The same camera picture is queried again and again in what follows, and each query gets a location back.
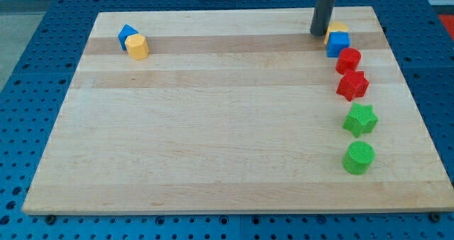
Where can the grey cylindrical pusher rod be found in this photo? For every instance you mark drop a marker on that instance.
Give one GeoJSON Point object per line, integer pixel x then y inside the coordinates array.
{"type": "Point", "coordinates": [321, 17]}

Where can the wooden board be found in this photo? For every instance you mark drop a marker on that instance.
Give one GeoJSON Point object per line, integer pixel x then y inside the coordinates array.
{"type": "Point", "coordinates": [232, 112]}

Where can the yellow hexagon block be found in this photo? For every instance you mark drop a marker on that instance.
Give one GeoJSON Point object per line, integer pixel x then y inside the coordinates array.
{"type": "Point", "coordinates": [137, 46]}

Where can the yellow round block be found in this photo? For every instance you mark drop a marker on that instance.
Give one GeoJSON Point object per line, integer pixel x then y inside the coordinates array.
{"type": "Point", "coordinates": [335, 26]}

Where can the blue cube block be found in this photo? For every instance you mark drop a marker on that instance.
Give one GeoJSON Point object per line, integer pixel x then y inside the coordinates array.
{"type": "Point", "coordinates": [336, 42]}

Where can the red cylinder block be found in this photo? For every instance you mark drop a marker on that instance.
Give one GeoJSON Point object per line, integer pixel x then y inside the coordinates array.
{"type": "Point", "coordinates": [348, 60]}

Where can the red star block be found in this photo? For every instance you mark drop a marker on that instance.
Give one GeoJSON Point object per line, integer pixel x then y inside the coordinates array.
{"type": "Point", "coordinates": [353, 85]}

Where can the green star block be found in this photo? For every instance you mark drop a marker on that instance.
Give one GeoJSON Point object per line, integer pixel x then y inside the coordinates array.
{"type": "Point", "coordinates": [360, 119]}

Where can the green cylinder block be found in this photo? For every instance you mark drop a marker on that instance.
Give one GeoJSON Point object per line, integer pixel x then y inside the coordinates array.
{"type": "Point", "coordinates": [358, 157]}

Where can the blue triangle block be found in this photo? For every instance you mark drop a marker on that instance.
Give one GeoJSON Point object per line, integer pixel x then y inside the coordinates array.
{"type": "Point", "coordinates": [126, 31]}

